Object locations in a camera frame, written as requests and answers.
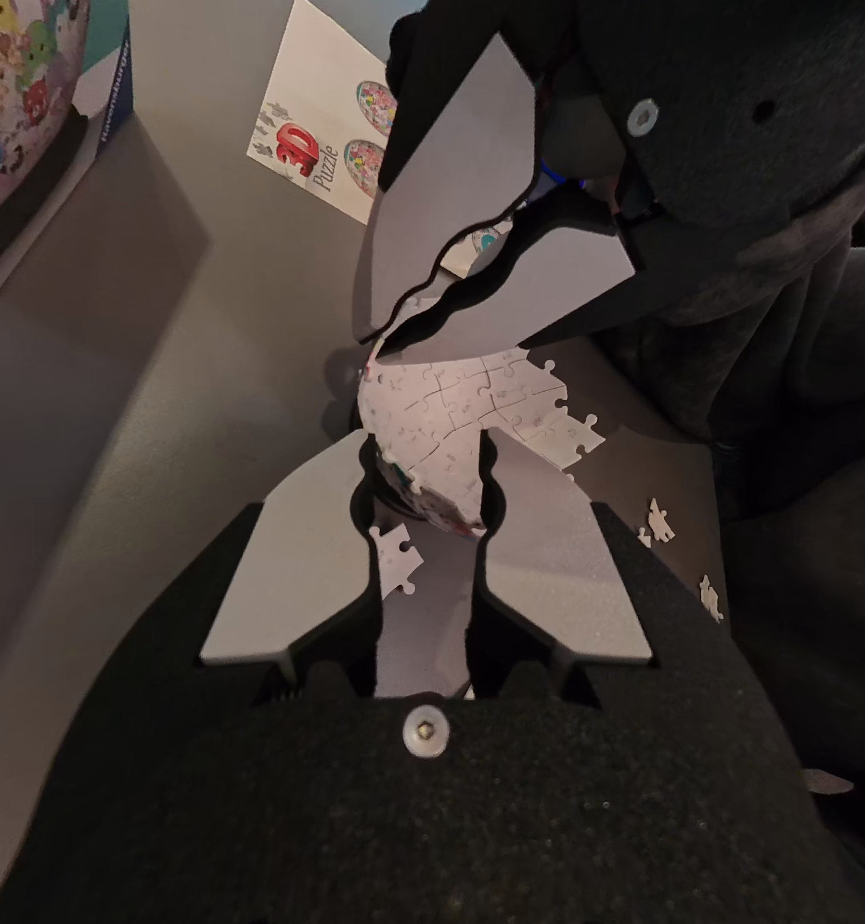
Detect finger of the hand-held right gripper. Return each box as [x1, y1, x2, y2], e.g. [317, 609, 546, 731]
[380, 193, 637, 363]
[351, 32, 549, 345]

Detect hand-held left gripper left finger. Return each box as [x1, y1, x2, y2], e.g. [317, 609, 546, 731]
[200, 431, 384, 697]

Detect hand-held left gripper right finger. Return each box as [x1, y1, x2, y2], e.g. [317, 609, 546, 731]
[467, 427, 654, 697]

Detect single white puzzle piece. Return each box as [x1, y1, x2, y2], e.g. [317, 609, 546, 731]
[369, 524, 425, 602]

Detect partly built puzzle ball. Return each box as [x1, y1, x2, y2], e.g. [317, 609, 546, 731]
[358, 339, 607, 539]

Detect scattered loose puzzle pieces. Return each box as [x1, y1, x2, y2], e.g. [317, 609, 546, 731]
[638, 498, 724, 622]

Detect colourful puzzle box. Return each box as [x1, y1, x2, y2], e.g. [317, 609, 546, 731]
[0, 0, 136, 326]

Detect printed instruction leaflet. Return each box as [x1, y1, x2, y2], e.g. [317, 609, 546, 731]
[246, 0, 514, 277]

